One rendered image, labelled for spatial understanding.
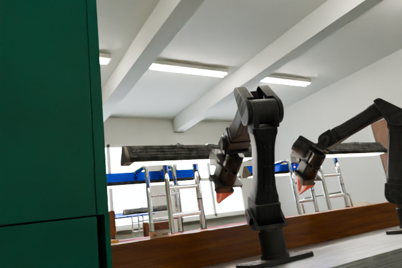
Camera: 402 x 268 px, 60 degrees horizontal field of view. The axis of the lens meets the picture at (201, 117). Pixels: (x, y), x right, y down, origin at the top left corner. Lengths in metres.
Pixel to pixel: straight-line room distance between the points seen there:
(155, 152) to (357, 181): 5.66
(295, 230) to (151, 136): 5.92
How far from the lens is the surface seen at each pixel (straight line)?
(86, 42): 1.07
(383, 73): 6.54
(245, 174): 2.30
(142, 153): 1.35
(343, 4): 4.23
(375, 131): 6.48
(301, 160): 1.44
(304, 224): 1.31
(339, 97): 6.98
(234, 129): 1.02
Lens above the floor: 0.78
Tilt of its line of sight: 17 degrees up
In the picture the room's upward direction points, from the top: 8 degrees counter-clockwise
